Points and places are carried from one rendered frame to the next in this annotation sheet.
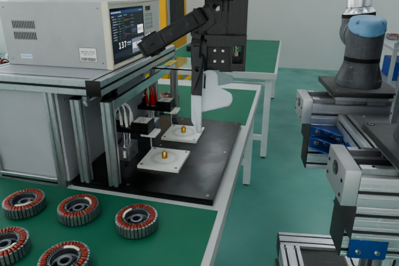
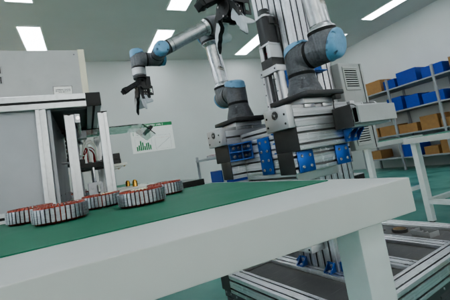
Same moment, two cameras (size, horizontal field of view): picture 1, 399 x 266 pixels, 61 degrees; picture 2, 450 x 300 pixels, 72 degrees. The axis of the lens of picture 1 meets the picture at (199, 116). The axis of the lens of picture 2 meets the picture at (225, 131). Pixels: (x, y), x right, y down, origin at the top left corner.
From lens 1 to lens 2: 82 cm
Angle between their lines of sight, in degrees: 46
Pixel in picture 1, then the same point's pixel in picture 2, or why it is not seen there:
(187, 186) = not seen: hidden behind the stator
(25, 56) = not seen: outside the picture
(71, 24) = (45, 67)
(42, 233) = not seen: hidden behind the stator
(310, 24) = (139, 178)
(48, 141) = (34, 164)
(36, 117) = (20, 140)
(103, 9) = (79, 54)
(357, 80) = (243, 112)
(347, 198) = (290, 122)
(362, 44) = (238, 92)
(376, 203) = (303, 122)
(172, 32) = not seen: outside the picture
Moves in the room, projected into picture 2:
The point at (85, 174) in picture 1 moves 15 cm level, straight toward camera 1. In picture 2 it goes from (80, 191) to (112, 186)
